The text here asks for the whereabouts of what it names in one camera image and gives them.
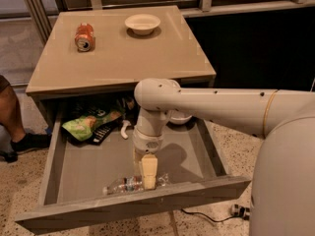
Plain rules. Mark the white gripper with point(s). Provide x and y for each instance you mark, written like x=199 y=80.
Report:
x=147 y=144

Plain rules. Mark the clear plastic water bottle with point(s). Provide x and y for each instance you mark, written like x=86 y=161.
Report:
x=135 y=184

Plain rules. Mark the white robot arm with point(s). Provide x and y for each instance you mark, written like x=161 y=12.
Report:
x=283 y=187

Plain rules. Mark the open grey wooden drawer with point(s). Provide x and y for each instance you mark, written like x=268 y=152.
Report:
x=71 y=189

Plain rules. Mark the cream bowl on counter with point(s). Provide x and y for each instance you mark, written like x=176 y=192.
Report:
x=142 y=24

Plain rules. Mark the white plastic toy mushroom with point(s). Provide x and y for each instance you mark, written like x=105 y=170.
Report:
x=125 y=125

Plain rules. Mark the black snack bar wrapper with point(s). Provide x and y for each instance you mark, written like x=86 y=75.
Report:
x=101 y=133

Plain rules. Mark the green chip bag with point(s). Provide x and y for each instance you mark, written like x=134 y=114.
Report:
x=83 y=127

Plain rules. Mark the black white power strip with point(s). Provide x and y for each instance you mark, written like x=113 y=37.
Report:
x=240 y=211

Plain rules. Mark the beige side table cabinet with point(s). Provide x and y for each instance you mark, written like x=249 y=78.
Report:
x=119 y=58

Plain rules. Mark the person leg with shoe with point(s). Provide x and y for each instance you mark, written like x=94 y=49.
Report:
x=11 y=119

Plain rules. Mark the orange soda can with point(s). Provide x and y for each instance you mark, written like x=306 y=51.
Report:
x=84 y=37

